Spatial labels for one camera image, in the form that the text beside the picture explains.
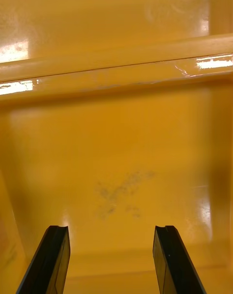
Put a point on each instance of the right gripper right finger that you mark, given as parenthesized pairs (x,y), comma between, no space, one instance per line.
(174,262)

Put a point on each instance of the yellow-orange plastic bin with handwriting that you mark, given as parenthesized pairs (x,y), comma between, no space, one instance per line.
(109,26)

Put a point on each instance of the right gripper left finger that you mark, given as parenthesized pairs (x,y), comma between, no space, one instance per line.
(46,262)

